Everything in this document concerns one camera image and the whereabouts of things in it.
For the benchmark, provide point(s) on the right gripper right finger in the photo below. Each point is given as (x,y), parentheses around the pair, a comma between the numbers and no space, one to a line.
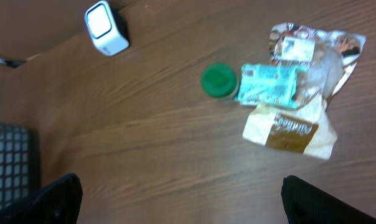
(306,204)

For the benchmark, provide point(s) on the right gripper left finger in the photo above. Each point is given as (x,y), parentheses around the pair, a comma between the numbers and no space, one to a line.
(56,203)

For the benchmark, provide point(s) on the teal snack packet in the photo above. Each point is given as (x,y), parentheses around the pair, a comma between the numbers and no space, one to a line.
(268,84)

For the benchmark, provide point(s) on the beige brown food pouch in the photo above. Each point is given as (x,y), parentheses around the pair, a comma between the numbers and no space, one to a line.
(330,58)

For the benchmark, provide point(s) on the green lid jar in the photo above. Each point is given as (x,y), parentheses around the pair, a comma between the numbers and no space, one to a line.
(219,81)

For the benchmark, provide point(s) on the white barcode scanner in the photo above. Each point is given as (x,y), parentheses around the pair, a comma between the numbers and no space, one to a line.
(107,29)

